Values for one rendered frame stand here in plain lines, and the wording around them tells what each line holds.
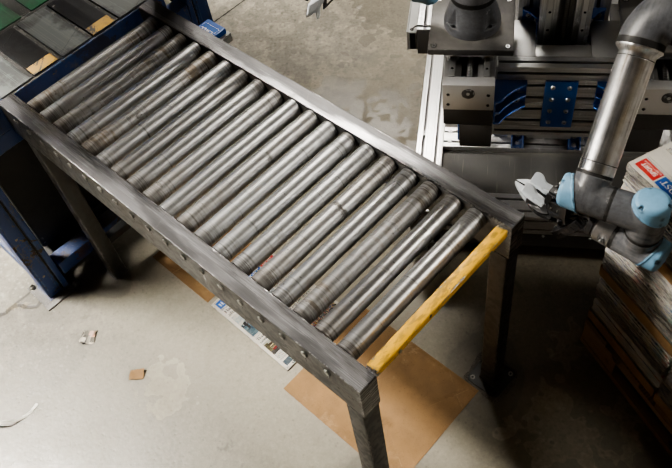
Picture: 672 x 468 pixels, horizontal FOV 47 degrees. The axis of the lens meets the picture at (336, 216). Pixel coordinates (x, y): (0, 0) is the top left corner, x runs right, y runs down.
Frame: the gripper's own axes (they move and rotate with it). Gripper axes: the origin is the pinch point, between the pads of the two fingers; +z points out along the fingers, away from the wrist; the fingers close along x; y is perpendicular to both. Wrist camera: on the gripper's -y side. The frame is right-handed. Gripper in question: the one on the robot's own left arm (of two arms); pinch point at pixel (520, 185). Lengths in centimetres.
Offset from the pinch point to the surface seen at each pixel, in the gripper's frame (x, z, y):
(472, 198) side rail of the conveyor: 12.0, 4.8, 3.6
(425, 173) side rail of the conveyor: 12.7, 17.8, 3.6
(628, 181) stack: -15.0, -18.6, 0.8
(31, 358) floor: 101, 114, -76
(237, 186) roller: 42, 52, 2
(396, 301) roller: 43.3, 0.9, 3.3
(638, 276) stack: -10.8, -28.8, -24.0
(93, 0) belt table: 20, 141, 4
